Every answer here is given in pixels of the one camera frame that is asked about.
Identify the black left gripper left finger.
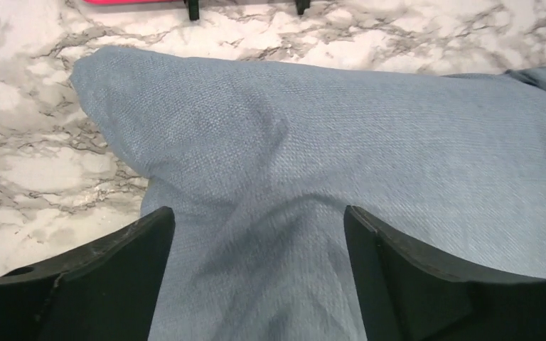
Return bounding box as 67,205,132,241
0,207,175,341

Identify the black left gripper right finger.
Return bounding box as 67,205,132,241
343,206,546,341

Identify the blue pillowcase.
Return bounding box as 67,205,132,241
70,46,546,340

